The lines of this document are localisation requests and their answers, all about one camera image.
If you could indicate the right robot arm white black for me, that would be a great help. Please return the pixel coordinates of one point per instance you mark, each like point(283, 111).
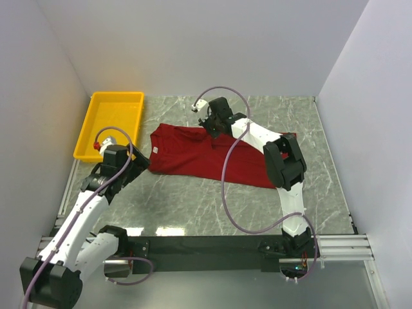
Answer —
point(284, 163)

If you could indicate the yellow plastic tray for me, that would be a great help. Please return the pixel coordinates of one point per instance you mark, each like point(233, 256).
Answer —
point(121, 109)

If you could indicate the black base beam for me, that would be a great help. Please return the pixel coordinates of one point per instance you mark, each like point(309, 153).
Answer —
point(207, 253)

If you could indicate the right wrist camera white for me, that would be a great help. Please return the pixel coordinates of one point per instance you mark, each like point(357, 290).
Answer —
point(199, 105)

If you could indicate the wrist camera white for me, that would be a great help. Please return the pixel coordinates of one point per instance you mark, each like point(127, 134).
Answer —
point(199, 105)
point(102, 146)

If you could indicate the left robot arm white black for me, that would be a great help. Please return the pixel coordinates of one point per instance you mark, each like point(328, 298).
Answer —
point(55, 278)

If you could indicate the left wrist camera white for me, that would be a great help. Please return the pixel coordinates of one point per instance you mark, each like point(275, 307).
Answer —
point(102, 146)

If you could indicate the red t shirt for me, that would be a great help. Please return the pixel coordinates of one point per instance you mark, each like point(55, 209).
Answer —
point(191, 151)

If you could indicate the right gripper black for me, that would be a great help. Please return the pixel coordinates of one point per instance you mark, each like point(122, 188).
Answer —
point(210, 124)

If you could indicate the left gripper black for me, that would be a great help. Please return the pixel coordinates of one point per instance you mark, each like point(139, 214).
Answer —
point(137, 161)

